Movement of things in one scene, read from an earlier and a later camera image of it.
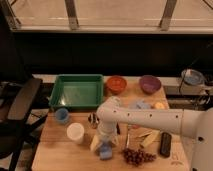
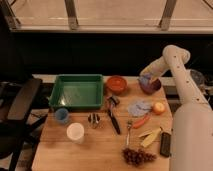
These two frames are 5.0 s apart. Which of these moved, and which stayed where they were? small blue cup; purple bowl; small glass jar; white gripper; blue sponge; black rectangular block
Moved: white gripper; blue sponge
Stayed: small glass jar; small blue cup; black rectangular block; purple bowl
